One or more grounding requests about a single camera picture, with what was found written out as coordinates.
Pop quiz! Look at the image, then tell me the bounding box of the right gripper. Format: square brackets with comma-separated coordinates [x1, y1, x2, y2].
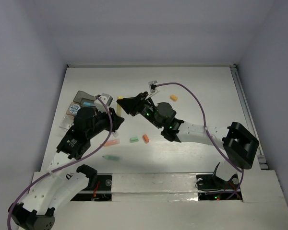
[116, 92, 162, 129]

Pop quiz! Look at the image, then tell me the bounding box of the green cap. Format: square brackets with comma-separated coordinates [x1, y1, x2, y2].
[130, 137, 139, 143]

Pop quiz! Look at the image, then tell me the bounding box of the orange cap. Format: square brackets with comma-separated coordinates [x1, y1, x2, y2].
[143, 134, 150, 143]

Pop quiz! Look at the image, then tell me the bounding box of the blue pencil-shaped highlighter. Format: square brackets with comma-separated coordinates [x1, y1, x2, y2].
[83, 102, 95, 107]

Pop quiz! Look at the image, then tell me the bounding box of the green pencil-shaped highlighter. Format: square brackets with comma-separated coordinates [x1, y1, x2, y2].
[102, 155, 122, 162]

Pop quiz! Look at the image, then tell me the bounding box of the yellow pencil-shaped highlighter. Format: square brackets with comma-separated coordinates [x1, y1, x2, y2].
[116, 103, 122, 116]

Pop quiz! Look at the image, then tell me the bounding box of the grey-orange pencil-shaped highlighter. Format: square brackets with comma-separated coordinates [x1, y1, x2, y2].
[112, 131, 119, 138]

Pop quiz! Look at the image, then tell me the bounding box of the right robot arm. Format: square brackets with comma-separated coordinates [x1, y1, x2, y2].
[117, 92, 259, 188]

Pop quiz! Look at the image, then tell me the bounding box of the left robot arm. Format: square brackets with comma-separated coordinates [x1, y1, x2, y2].
[7, 107, 124, 230]

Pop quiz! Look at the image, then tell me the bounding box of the orange pencil-shaped highlighter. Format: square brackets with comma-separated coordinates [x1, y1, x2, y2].
[101, 139, 120, 147]

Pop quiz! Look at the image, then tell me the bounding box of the grey smoked plastic bin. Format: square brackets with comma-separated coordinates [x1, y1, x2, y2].
[73, 91, 96, 107]

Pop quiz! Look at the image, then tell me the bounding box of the orange-yellow cap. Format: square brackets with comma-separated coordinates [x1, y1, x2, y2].
[170, 94, 178, 101]

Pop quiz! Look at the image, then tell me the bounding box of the clear plastic bin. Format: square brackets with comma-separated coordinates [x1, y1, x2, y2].
[59, 115, 74, 131]

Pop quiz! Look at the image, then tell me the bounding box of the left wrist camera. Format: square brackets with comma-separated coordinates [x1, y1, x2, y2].
[94, 93, 113, 106]

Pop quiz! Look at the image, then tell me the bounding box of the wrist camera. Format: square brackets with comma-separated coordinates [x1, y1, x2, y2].
[148, 80, 159, 97]
[94, 93, 113, 106]

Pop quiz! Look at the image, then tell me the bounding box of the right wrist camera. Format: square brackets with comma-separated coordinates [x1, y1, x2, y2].
[148, 80, 159, 97]

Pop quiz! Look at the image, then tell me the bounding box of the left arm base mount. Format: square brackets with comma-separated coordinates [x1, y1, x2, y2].
[79, 174, 112, 201]

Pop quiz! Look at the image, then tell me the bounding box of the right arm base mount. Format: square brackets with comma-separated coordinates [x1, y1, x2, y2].
[195, 164, 243, 201]

